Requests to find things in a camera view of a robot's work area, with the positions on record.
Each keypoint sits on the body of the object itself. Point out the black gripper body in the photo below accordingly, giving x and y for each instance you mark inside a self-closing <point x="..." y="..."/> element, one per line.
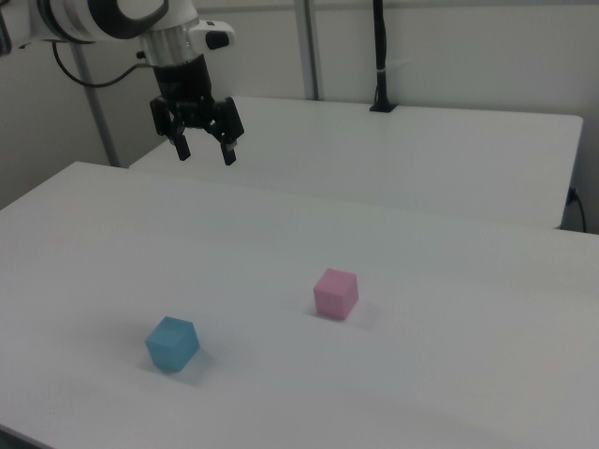
<point x="185" y="89"/>

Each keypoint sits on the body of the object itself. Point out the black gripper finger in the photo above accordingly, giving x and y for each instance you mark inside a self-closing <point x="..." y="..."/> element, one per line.
<point x="229" y="135"/>
<point x="181" y="146"/>

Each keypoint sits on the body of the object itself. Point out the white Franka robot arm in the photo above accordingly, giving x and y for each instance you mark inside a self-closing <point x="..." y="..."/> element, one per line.
<point x="70" y="18"/>

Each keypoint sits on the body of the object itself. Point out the grey metal partition post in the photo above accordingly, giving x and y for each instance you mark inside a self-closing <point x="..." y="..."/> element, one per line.
<point x="96" y="103"/>
<point x="313" y="47"/>

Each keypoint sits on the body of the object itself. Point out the pink cube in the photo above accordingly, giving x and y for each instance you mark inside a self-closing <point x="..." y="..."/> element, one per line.
<point x="333" y="294"/>

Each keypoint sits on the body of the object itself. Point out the black camera pole with base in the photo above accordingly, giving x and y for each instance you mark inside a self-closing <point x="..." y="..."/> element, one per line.
<point x="382" y="70"/>

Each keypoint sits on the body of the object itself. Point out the blue cube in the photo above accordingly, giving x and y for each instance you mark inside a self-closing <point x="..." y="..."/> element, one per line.
<point x="170" y="345"/>

